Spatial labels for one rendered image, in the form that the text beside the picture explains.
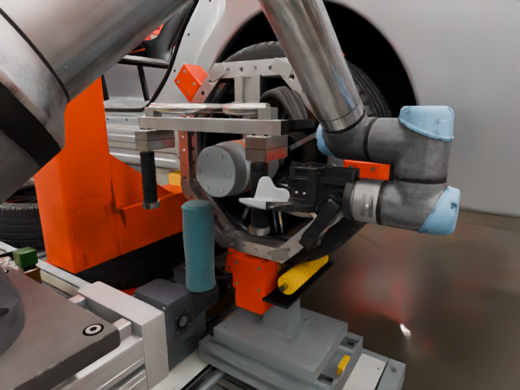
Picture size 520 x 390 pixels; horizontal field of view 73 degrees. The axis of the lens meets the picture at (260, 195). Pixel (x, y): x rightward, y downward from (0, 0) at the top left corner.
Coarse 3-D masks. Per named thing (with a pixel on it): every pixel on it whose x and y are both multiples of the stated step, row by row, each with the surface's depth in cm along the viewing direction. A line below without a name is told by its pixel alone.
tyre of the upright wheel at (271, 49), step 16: (256, 48) 98; (272, 48) 95; (352, 64) 102; (368, 80) 99; (368, 96) 90; (368, 112) 85; (384, 112) 95; (336, 224) 95; (352, 224) 93; (336, 240) 96; (304, 256) 103; (320, 256) 101
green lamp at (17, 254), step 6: (12, 252) 86; (18, 252) 85; (24, 252) 85; (30, 252) 86; (18, 258) 85; (24, 258) 85; (30, 258) 87; (36, 258) 88; (18, 264) 86; (24, 264) 86; (30, 264) 87
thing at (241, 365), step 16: (208, 336) 133; (352, 336) 133; (208, 352) 127; (224, 352) 126; (240, 352) 125; (336, 352) 126; (352, 352) 123; (224, 368) 124; (240, 368) 119; (256, 368) 115; (272, 368) 118; (336, 368) 118; (352, 368) 124; (256, 384) 116; (272, 384) 112; (288, 384) 109; (304, 384) 112; (320, 384) 109; (336, 384) 109
